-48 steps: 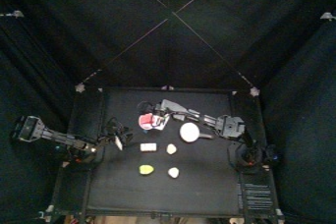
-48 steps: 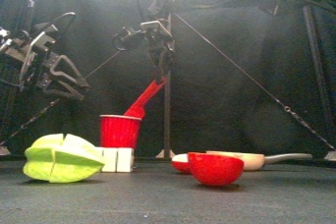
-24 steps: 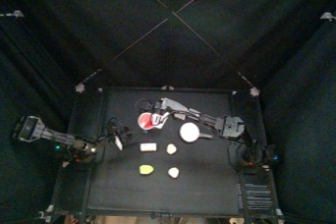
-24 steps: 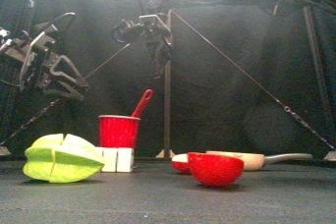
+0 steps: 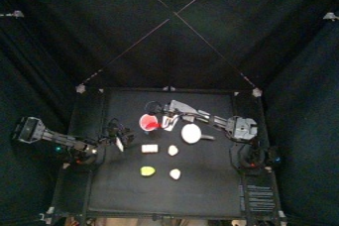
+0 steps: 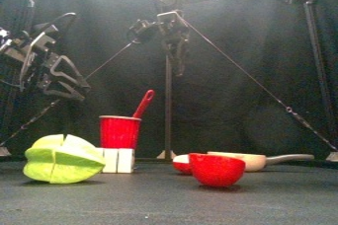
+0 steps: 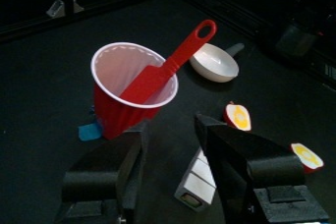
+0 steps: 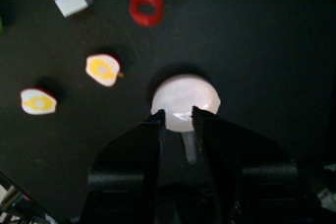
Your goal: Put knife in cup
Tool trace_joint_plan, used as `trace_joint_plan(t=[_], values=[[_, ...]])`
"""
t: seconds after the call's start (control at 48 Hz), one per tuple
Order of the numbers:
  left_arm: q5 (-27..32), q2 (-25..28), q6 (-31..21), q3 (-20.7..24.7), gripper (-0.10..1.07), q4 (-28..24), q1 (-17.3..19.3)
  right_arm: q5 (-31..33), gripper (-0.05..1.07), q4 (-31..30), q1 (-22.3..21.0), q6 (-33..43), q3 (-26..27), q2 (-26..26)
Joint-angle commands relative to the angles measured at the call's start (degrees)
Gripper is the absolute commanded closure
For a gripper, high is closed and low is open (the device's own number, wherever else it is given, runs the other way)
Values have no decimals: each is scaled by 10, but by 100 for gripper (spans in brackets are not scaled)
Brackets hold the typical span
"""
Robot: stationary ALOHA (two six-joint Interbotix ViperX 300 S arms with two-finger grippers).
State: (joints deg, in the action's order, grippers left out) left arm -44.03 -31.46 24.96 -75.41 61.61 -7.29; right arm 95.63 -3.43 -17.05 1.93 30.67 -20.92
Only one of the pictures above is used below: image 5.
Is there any red toy knife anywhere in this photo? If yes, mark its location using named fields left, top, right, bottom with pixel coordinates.
left=145, top=119, right=163, bottom=131

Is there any white plate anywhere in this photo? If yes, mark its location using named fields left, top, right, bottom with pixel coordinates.
left=138, top=113, right=161, bottom=133

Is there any white toy block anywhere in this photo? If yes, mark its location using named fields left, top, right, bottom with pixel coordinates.
left=141, top=144, right=161, bottom=155

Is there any white round object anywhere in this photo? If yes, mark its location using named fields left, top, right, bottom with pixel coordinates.
left=167, top=144, right=181, bottom=157

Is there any green sliced toy vegetable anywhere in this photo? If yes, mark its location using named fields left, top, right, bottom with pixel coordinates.
left=139, top=166, right=158, bottom=177

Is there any pale yellow object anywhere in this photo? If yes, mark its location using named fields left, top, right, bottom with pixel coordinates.
left=169, top=168, right=183, bottom=181

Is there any white printed label sticker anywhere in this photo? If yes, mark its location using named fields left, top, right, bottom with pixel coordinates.
left=246, top=183, right=277, bottom=214

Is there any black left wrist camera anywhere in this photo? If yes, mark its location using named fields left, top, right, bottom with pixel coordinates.
left=107, top=118, right=123, bottom=131

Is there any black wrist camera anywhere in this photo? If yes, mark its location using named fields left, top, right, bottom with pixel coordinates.
left=145, top=100, right=167, bottom=116
left=107, top=118, right=123, bottom=131

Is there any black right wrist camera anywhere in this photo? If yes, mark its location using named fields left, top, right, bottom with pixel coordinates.
left=145, top=100, right=167, bottom=116

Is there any vertical metal frame pole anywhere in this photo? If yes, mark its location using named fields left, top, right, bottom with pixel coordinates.
left=167, top=0, right=177, bottom=89

